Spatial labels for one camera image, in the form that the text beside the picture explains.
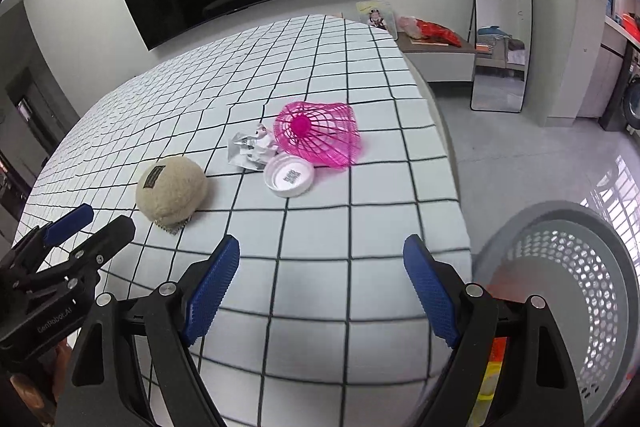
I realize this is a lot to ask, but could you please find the beige plush toy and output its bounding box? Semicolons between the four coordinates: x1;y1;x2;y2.
136;156;208;234

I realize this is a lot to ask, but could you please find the white round lid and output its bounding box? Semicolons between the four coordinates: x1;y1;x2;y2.
264;153;314;198

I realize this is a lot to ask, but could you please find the person's left hand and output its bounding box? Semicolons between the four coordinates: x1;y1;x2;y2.
10;338;72;426

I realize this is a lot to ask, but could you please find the grey perforated laundry basket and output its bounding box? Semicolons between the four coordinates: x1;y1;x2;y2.
473;200;639;426

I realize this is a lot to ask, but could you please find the white grid tablecloth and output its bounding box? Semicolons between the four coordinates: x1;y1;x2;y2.
17;15;471;426

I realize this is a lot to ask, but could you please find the pink plastic mesh basket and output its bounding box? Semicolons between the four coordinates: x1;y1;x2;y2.
272;102;362;169

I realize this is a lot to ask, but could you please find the front-load washing machine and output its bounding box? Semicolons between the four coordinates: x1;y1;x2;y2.
599;42;640;132

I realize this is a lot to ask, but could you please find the low grey tv cabinet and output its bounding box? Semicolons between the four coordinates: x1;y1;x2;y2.
396;32;475;83

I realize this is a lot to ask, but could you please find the red bag on cabinet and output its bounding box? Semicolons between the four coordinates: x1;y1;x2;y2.
416;20;461;48

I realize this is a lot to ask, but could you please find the red basin on counter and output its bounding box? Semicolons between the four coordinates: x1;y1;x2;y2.
620;13;640;40

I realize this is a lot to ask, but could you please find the framed cartoon picture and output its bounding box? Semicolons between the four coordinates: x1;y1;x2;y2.
356;1;398;40

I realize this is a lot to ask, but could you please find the standing floor mirror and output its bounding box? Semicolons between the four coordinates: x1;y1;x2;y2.
471;0;532;114

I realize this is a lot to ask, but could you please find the white tall cabinet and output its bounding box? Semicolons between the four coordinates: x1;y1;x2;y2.
525;0;623;127

